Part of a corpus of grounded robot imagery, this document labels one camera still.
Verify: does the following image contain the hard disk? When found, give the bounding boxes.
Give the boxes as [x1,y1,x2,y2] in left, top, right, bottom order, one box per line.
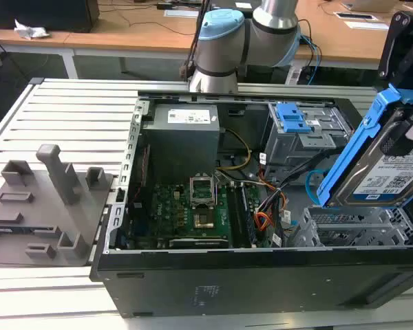
[316,84,413,209]

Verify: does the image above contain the blue disk data wire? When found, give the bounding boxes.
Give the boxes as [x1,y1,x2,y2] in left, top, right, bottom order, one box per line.
[304,168,326,204]

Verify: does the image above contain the metal disk bay cage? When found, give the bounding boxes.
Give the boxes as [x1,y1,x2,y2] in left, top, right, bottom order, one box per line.
[263,101,354,186]

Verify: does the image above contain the perforated metal disk bay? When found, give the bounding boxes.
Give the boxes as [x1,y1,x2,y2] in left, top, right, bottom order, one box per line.
[288,202,413,248]

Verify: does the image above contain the black RAM slot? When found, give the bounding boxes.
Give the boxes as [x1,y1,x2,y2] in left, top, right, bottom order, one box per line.
[226,185,244,247]
[241,185,256,247]

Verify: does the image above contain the blue plastic bay latch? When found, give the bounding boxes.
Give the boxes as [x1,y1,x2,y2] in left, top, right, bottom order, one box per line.
[276,102,313,133]

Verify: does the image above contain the grey power supply unit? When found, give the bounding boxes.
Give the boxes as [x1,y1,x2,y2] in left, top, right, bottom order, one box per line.
[140,104,221,188]

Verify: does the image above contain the CPU socket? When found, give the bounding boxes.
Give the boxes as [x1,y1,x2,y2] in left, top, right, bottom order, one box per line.
[192,211,216,231]

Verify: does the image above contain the black open PC case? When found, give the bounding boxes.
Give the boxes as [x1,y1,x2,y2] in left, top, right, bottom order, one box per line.
[89,89,413,319]

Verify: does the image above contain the wooden desk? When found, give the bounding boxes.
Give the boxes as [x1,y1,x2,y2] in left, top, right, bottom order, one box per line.
[0,0,413,80]

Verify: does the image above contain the green Dell motherboard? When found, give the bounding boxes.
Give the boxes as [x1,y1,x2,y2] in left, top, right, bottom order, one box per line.
[151,181,262,249]

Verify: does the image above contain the grey parts rack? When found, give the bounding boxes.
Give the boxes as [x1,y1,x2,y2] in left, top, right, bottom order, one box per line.
[0,144,116,267]

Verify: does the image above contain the black box on desk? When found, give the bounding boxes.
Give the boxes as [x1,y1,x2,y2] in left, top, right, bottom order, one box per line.
[0,0,100,34]

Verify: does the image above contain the crumpled white paper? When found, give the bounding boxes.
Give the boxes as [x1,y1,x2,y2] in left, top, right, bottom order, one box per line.
[13,19,52,41]

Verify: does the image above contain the thin blue cable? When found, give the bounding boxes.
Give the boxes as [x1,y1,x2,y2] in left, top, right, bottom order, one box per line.
[301,34,323,85]

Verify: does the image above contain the black cable bundle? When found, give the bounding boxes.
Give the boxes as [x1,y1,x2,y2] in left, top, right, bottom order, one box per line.
[257,147,335,248]

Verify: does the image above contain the yellow power wires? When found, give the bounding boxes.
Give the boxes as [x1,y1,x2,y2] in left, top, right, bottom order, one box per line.
[216,129,253,171]

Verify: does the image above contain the orange and red wires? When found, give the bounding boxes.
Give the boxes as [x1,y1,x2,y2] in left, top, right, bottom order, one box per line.
[253,187,287,232]

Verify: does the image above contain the metal socket cover frame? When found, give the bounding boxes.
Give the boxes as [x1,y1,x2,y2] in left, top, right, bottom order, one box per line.
[189,175,216,207]

